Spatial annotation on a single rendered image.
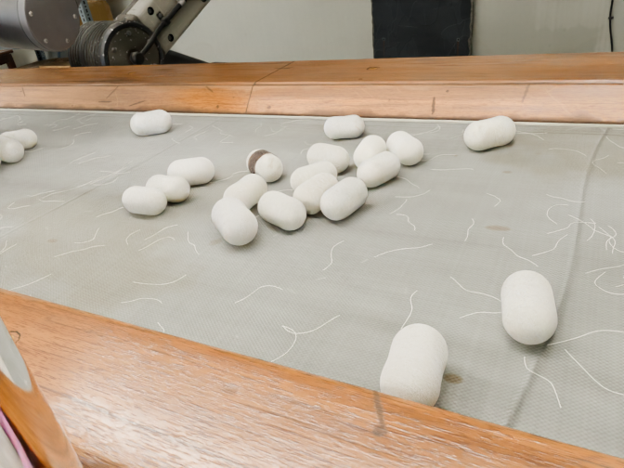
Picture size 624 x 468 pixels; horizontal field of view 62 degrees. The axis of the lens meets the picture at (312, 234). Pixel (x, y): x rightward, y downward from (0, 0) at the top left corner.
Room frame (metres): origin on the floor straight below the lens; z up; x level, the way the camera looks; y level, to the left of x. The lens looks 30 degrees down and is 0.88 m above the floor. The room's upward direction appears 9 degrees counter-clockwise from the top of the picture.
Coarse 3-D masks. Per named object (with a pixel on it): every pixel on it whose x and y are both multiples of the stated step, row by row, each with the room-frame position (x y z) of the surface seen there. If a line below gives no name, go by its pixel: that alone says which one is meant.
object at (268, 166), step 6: (264, 156) 0.33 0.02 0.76; (270, 156) 0.33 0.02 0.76; (276, 156) 0.33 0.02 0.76; (246, 162) 0.34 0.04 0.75; (258, 162) 0.33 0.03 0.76; (264, 162) 0.33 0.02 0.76; (270, 162) 0.33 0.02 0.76; (276, 162) 0.33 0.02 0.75; (258, 168) 0.33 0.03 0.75; (264, 168) 0.32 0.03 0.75; (270, 168) 0.32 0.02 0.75; (276, 168) 0.32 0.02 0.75; (282, 168) 0.33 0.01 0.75; (258, 174) 0.33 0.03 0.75; (264, 174) 0.32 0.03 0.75; (270, 174) 0.32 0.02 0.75; (276, 174) 0.32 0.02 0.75; (270, 180) 0.33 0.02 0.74
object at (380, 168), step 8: (384, 152) 0.31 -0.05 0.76; (392, 152) 0.31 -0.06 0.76; (368, 160) 0.30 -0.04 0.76; (376, 160) 0.30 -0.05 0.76; (384, 160) 0.30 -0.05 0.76; (392, 160) 0.30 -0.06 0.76; (360, 168) 0.30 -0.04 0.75; (368, 168) 0.29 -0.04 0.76; (376, 168) 0.29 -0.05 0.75; (384, 168) 0.30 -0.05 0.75; (392, 168) 0.30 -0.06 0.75; (360, 176) 0.29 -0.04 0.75; (368, 176) 0.29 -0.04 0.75; (376, 176) 0.29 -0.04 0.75; (384, 176) 0.29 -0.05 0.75; (392, 176) 0.30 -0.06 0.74; (368, 184) 0.29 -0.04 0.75; (376, 184) 0.29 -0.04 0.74
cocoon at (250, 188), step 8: (248, 176) 0.30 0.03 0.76; (256, 176) 0.30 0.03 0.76; (240, 184) 0.29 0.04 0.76; (248, 184) 0.29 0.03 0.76; (256, 184) 0.30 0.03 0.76; (264, 184) 0.30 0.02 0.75; (224, 192) 0.29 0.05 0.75; (232, 192) 0.29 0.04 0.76; (240, 192) 0.29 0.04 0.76; (248, 192) 0.29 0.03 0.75; (256, 192) 0.29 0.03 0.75; (264, 192) 0.30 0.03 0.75; (240, 200) 0.28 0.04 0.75; (248, 200) 0.28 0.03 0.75; (256, 200) 0.29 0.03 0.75; (248, 208) 0.28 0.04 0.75
